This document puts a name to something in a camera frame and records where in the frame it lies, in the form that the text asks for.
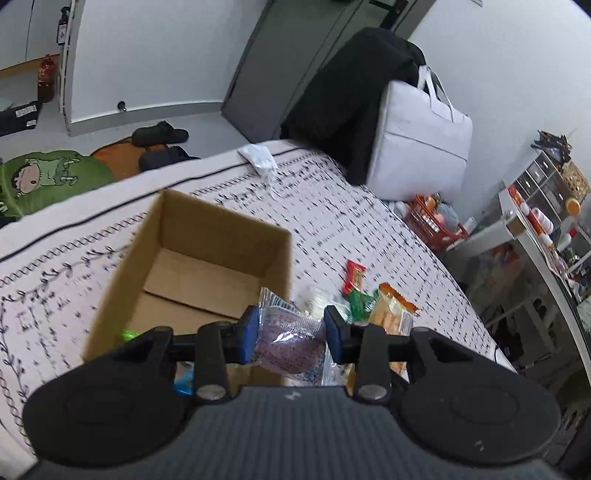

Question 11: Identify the orange cracker packet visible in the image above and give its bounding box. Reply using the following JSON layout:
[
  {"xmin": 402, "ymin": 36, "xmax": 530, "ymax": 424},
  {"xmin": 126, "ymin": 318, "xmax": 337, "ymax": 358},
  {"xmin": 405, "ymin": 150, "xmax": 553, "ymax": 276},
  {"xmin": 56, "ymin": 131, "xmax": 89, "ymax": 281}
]
[{"xmin": 369, "ymin": 282, "xmax": 421, "ymax": 335}]

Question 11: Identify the white tote bag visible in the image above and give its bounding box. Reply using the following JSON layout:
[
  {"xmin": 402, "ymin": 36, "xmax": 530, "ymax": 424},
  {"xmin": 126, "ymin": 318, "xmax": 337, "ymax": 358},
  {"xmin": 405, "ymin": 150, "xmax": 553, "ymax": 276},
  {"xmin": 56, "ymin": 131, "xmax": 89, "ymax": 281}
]
[{"xmin": 367, "ymin": 65, "xmax": 474, "ymax": 201}]

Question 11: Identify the purple snack packet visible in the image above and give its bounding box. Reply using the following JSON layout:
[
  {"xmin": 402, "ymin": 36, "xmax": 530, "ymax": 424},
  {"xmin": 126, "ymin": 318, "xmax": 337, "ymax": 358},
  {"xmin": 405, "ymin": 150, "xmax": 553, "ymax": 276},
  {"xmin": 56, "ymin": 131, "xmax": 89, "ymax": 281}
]
[{"xmin": 253, "ymin": 287, "xmax": 345, "ymax": 386}]

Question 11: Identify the wicker basket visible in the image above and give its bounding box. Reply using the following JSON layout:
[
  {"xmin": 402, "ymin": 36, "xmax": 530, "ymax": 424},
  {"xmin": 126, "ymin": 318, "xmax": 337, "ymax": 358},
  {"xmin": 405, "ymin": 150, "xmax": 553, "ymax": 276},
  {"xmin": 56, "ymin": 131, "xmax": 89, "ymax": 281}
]
[{"xmin": 561, "ymin": 161, "xmax": 591, "ymax": 201}]

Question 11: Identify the grey drawer organizer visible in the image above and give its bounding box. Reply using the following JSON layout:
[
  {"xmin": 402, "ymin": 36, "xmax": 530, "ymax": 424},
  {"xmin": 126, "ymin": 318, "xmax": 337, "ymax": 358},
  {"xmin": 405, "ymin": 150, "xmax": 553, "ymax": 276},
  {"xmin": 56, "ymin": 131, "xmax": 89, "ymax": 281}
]
[{"xmin": 510, "ymin": 152, "xmax": 571, "ymax": 208}]

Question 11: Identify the patterned bed sheet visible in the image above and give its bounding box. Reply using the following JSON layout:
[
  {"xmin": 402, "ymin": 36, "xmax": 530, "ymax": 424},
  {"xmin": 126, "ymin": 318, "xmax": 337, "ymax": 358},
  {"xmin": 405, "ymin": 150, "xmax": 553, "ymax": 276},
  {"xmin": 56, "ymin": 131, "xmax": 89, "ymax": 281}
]
[{"xmin": 0, "ymin": 138, "xmax": 518, "ymax": 462}]

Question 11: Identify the white face mask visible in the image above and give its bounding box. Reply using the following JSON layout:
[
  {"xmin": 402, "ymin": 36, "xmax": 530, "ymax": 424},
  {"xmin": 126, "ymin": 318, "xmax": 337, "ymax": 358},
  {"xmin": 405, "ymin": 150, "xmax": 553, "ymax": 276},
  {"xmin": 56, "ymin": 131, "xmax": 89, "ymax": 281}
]
[{"xmin": 238, "ymin": 143, "xmax": 280, "ymax": 199}]

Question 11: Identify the red plastic basket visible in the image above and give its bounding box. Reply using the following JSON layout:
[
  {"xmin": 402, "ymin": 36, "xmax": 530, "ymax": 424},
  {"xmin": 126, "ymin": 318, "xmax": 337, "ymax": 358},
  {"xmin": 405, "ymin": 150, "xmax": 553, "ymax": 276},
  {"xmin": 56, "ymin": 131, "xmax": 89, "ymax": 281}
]
[{"xmin": 406, "ymin": 194, "xmax": 469, "ymax": 252}]

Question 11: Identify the white desk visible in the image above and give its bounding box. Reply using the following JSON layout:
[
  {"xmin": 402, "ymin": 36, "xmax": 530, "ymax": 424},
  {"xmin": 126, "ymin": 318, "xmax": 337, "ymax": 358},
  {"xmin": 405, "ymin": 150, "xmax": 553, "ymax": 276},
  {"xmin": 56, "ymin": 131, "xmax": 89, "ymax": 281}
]
[{"xmin": 445, "ymin": 185, "xmax": 591, "ymax": 370}]

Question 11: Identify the green cartoon cushion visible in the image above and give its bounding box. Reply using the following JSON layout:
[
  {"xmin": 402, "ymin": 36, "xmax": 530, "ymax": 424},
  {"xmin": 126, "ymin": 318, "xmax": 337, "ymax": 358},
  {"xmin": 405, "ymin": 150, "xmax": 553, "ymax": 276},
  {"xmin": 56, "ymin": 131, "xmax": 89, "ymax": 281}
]
[{"xmin": 0, "ymin": 150, "xmax": 116, "ymax": 220}]

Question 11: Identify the blue snack packet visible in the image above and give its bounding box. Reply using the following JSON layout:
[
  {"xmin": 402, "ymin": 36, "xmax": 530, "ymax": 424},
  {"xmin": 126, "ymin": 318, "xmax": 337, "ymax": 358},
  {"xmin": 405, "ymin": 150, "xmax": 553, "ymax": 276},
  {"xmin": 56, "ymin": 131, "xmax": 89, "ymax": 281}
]
[{"xmin": 174, "ymin": 362, "xmax": 195, "ymax": 395}]

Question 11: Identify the cardboard box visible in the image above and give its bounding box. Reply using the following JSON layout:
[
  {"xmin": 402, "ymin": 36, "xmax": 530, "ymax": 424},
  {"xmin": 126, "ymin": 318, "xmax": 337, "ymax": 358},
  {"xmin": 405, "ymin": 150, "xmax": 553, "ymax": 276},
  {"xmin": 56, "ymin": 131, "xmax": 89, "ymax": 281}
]
[{"xmin": 82, "ymin": 188, "xmax": 294, "ymax": 393}]

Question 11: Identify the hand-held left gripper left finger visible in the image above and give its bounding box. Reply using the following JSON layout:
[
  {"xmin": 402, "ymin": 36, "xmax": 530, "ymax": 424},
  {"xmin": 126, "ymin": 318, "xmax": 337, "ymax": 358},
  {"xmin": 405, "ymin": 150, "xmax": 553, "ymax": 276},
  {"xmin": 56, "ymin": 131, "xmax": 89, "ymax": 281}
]
[{"xmin": 108, "ymin": 305, "xmax": 262, "ymax": 403}]

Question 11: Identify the black slipper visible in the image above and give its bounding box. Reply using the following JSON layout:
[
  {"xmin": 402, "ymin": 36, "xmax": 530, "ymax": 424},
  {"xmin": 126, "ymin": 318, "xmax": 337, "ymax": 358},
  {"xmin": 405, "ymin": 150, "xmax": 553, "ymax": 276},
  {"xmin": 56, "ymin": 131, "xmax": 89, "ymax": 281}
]
[
  {"xmin": 132, "ymin": 121, "xmax": 190, "ymax": 147},
  {"xmin": 139, "ymin": 146, "xmax": 201, "ymax": 174}
]

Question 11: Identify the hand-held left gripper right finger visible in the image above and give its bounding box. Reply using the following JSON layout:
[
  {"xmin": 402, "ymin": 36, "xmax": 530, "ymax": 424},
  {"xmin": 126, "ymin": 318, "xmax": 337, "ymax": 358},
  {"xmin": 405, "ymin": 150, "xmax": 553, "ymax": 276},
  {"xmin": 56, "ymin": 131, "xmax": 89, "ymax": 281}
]
[{"xmin": 323, "ymin": 305, "xmax": 467, "ymax": 402}]

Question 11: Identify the black flat box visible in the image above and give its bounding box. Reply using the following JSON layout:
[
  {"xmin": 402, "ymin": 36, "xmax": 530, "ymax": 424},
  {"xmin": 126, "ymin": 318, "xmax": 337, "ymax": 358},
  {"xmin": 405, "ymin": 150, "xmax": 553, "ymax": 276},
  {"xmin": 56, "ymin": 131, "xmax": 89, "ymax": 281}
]
[{"xmin": 0, "ymin": 100, "xmax": 43, "ymax": 137}]

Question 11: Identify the grey plush toy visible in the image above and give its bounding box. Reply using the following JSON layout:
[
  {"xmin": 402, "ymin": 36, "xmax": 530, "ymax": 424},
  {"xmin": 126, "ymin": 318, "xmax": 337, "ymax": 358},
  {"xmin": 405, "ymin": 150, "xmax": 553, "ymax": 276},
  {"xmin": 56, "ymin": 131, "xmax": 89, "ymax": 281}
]
[{"xmin": 436, "ymin": 203, "xmax": 460, "ymax": 229}]

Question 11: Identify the orange white bottle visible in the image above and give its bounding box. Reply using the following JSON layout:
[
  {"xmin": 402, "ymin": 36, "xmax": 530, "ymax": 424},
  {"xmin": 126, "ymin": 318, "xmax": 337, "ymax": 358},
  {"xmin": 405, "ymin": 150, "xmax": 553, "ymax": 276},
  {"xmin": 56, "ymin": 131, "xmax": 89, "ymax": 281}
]
[{"xmin": 529, "ymin": 208, "xmax": 555, "ymax": 234}]

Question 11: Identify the black coat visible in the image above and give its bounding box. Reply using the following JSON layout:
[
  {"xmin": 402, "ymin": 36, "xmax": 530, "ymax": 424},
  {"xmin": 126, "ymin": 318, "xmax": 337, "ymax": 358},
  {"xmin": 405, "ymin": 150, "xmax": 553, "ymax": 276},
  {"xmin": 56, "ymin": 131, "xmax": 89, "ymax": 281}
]
[{"xmin": 279, "ymin": 27, "xmax": 428, "ymax": 185}]

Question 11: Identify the red snack packet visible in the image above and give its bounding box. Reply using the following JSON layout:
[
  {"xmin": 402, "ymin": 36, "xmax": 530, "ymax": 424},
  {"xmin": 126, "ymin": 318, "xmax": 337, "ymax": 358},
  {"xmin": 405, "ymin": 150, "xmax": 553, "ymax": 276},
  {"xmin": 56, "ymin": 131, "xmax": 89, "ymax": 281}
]
[{"xmin": 343, "ymin": 260, "xmax": 368, "ymax": 296}]

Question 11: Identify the grey door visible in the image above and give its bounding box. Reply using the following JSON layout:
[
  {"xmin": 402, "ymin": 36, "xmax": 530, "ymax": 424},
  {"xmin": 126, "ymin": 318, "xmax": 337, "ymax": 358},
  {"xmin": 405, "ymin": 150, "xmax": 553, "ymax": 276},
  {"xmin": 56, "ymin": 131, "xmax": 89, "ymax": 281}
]
[{"xmin": 221, "ymin": 0, "xmax": 432, "ymax": 144}]

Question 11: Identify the clear white snack packet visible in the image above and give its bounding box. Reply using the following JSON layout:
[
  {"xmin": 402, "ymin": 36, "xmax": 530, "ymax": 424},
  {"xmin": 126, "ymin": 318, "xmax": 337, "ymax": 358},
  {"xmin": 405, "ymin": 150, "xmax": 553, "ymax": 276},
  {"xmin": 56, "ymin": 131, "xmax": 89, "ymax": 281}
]
[{"xmin": 295, "ymin": 286, "xmax": 352, "ymax": 324}]

